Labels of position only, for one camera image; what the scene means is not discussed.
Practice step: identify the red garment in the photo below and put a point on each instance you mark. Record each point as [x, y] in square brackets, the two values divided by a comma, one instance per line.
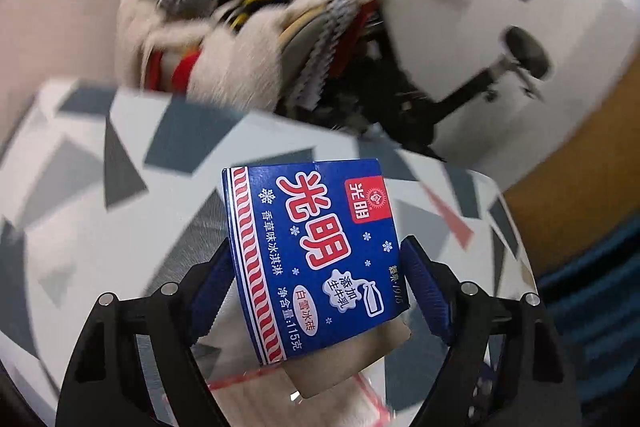
[362, 21]

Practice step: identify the black office chair base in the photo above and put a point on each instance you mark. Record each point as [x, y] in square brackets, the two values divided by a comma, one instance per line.
[527, 49]

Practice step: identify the blue ice cream box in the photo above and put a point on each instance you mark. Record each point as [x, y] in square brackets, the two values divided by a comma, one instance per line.
[320, 257]

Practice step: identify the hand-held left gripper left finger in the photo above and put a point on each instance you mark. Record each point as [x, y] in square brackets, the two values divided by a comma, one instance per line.
[212, 297]

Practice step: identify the geometric patterned table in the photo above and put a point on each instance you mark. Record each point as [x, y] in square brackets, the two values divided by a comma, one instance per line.
[75, 187]

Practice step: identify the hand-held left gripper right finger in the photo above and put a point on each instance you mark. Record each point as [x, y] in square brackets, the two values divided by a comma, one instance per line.
[425, 287]

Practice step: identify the wooden door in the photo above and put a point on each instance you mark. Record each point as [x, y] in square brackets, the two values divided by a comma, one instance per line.
[590, 147]

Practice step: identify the white fleece garment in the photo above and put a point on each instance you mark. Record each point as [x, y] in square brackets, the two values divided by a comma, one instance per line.
[235, 72]

